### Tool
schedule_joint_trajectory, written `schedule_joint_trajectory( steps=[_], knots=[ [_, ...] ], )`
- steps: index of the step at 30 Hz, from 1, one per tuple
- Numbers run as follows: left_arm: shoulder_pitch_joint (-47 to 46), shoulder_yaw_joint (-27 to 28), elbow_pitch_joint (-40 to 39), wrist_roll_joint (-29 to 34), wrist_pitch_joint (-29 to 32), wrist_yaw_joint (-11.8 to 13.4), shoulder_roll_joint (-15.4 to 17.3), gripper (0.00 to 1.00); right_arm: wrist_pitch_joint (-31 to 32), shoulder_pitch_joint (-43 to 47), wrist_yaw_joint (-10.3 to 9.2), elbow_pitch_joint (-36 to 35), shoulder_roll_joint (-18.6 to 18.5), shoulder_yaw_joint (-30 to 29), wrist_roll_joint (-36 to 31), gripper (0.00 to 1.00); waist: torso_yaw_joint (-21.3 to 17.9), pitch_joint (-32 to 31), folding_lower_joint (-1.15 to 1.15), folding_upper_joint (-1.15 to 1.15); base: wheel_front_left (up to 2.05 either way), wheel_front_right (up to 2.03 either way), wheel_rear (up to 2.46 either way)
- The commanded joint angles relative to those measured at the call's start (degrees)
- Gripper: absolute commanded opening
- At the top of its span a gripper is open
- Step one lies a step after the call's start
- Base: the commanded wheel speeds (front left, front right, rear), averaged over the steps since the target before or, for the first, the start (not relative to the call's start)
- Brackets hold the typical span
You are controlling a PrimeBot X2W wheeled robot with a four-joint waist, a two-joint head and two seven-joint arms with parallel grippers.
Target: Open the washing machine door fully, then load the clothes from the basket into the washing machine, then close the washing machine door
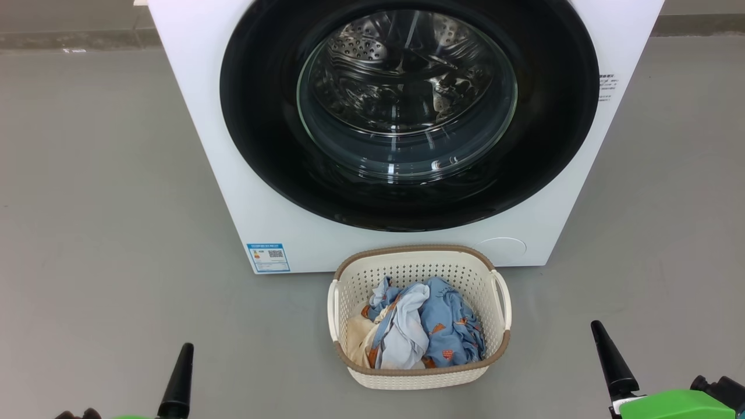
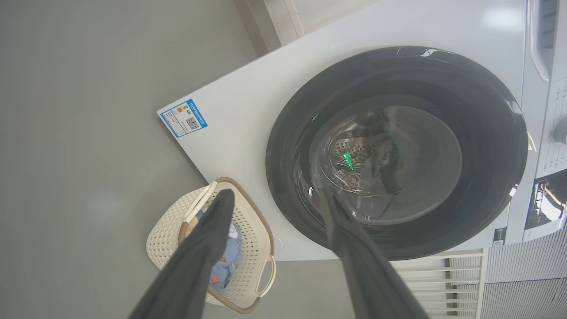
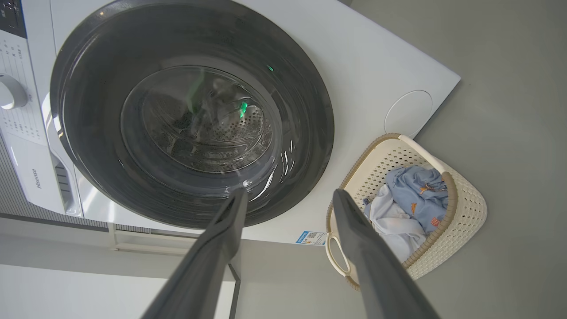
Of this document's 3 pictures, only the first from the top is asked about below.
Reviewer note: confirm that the white front-load washing machine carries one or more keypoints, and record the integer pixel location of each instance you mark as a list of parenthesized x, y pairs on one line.
[(198, 145)]

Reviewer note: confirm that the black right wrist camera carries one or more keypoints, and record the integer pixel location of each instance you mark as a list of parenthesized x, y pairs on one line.
[(724, 390)]

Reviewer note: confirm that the cream perforated laundry basket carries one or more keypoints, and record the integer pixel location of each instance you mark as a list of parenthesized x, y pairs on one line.
[(407, 375)]

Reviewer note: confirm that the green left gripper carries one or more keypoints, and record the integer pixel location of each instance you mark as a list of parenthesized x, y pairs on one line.
[(134, 418)]

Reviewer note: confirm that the round white filter cover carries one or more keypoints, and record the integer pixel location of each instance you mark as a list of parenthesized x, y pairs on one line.
[(502, 249)]

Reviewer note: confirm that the small printed text label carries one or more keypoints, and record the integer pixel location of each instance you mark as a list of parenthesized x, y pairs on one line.
[(607, 87)]

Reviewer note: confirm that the blue energy label sticker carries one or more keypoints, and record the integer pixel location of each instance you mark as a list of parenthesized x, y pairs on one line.
[(268, 258)]

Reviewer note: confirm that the pale blue and cream garment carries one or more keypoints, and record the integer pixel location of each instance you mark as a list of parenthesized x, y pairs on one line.
[(401, 331)]

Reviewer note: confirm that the steel perforated washer drum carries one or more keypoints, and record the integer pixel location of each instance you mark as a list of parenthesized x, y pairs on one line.
[(378, 64)]

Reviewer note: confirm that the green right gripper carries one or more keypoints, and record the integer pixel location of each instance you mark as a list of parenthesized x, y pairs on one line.
[(669, 407)]

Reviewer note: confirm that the black round glass washer door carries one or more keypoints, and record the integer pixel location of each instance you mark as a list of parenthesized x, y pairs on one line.
[(262, 145)]

